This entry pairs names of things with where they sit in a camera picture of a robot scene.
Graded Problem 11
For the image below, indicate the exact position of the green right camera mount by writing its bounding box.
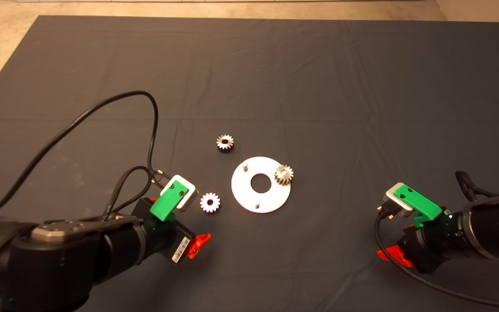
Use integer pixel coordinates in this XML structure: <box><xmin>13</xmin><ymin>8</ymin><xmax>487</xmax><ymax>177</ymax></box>
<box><xmin>394</xmin><ymin>184</ymin><xmax>443</xmax><ymax>228</ymax></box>

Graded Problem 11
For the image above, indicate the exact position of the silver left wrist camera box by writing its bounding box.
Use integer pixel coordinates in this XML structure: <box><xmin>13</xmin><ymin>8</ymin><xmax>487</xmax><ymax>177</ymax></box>
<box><xmin>160</xmin><ymin>174</ymin><xmax>199</xmax><ymax>213</ymax></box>

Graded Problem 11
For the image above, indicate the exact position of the dark grey table cloth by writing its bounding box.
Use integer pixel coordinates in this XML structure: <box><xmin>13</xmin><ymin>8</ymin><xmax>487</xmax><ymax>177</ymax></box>
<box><xmin>0</xmin><ymin>15</ymin><xmax>499</xmax><ymax>312</ymax></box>

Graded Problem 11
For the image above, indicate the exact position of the green left camera mount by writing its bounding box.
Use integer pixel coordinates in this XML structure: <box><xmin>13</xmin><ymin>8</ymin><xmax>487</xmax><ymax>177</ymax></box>
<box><xmin>149</xmin><ymin>182</ymin><xmax>190</xmax><ymax>223</ymax></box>

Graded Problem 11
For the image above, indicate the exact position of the braided black left gripper cable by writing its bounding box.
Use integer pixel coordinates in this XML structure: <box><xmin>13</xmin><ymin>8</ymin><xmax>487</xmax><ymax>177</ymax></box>
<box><xmin>102</xmin><ymin>166</ymin><xmax>166</xmax><ymax>222</ymax></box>

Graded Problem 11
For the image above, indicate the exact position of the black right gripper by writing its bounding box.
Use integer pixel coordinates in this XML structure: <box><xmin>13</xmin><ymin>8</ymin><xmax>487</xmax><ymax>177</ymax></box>
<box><xmin>377</xmin><ymin>216</ymin><xmax>463</xmax><ymax>275</ymax></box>

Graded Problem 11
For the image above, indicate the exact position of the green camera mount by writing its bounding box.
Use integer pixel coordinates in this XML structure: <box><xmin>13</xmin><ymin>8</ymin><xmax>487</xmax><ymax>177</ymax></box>
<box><xmin>394</xmin><ymin>184</ymin><xmax>443</xmax><ymax>228</ymax></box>
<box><xmin>149</xmin><ymin>182</ymin><xmax>190</xmax><ymax>223</ymax></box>

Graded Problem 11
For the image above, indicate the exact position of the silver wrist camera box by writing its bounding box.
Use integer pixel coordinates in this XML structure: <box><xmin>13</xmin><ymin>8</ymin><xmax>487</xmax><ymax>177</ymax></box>
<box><xmin>381</xmin><ymin>182</ymin><xmax>415</xmax><ymax>220</ymax></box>
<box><xmin>160</xmin><ymin>174</ymin><xmax>199</xmax><ymax>213</ymax></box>

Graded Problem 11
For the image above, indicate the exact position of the small steel planetary gear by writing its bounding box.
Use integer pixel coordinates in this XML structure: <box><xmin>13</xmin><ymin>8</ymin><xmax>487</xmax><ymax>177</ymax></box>
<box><xmin>274</xmin><ymin>164</ymin><xmax>295</xmax><ymax>186</ymax></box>
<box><xmin>216</xmin><ymin>134</ymin><xmax>234</xmax><ymax>153</ymax></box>
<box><xmin>200</xmin><ymin>192</ymin><xmax>221</xmax><ymax>214</ymax></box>

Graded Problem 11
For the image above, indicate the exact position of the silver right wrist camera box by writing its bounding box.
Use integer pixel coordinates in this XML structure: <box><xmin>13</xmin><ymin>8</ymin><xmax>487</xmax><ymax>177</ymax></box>
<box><xmin>381</xmin><ymin>182</ymin><xmax>415</xmax><ymax>220</ymax></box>

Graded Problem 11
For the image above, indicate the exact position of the smooth black left camera cable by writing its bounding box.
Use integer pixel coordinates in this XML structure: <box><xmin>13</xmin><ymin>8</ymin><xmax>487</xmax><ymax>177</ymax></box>
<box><xmin>0</xmin><ymin>90</ymin><xmax>168</xmax><ymax>214</ymax></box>

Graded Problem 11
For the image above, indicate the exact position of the smooth black camera cable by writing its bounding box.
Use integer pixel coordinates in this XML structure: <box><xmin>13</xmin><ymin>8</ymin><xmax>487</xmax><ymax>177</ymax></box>
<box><xmin>373</xmin><ymin>205</ymin><xmax>499</xmax><ymax>311</ymax></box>
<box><xmin>0</xmin><ymin>90</ymin><xmax>168</xmax><ymax>214</ymax></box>

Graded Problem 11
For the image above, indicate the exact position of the round metal carrier plate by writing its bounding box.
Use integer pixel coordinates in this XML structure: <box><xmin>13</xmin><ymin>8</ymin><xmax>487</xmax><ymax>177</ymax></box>
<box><xmin>231</xmin><ymin>156</ymin><xmax>292</xmax><ymax>214</ymax></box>

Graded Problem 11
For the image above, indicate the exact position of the smooth black right camera cable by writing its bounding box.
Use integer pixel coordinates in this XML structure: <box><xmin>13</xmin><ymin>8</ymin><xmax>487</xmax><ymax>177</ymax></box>
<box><xmin>373</xmin><ymin>205</ymin><xmax>499</xmax><ymax>311</ymax></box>

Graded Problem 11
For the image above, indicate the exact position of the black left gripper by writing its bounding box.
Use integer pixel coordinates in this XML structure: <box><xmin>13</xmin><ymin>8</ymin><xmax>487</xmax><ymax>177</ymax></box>
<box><xmin>131</xmin><ymin>197</ymin><xmax>212</xmax><ymax>265</ymax></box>

